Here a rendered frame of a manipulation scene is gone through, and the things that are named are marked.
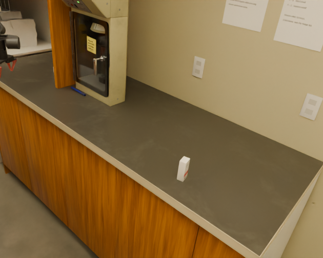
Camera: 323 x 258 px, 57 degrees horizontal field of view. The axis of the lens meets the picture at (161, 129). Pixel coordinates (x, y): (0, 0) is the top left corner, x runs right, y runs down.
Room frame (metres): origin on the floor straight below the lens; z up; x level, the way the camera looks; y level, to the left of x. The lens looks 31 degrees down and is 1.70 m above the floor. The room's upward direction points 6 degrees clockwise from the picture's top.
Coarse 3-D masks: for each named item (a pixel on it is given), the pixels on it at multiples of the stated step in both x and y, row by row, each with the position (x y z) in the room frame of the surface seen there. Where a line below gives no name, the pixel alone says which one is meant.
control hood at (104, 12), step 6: (84, 0) 1.43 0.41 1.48; (90, 0) 1.39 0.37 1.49; (96, 0) 1.40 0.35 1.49; (102, 0) 1.43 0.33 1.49; (108, 0) 1.45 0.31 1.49; (90, 6) 1.45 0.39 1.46; (96, 6) 1.40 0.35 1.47; (102, 6) 1.43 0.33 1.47; (108, 6) 1.45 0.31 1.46; (96, 12) 1.46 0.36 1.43; (102, 12) 1.43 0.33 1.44; (108, 12) 1.45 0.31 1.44
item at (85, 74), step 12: (72, 12) 1.64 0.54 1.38; (84, 24) 1.58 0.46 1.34; (96, 24) 1.51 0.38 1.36; (84, 36) 1.58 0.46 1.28; (96, 36) 1.51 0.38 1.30; (108, 36) 1.46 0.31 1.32; (84, 48) 1.58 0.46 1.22; (96, 48) 1.51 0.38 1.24; (108, 48) 1.46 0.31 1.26; (84, 60) 1.58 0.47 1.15; (108, 60) 1.46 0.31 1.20; (84, 72) 1.59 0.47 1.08; (108, 72) 1.47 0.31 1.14; (84, 84) 1.59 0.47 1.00; (96, 84) 1.52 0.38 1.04; (108, 84) 1.47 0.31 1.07
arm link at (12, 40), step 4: (0, 36) 1.56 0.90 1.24; (4, 36) 1.56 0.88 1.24; (8, 36) 1.54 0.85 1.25; (12, 36) 1.55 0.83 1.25; (16, 36) 1.55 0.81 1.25; (8, 40) 1.52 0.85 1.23; (12, 40) 1.53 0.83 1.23; (16, 40) 1.54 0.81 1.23; (8, 44) 1.52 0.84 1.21; (12, 44) 1.52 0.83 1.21; (16, 44) 1.53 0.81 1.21; (8, 48) 1.52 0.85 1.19; (12, 48) 1.53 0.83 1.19; (16, 48) 1.53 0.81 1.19
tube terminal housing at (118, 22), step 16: (112, 0) 1.47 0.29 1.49; (128, 0) 1.59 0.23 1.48; (96, 16) 1.53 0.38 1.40; (112, 16) 1.47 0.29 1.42; (128, 16) 1.72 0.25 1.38; (112, 32) 1.48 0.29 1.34; (112, 48) 1.48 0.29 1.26; (112, 64) 1.48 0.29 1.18; (112, 80) 1.48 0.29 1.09; (96, 96) 1.54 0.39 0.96; (112, 96) 1.48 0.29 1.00
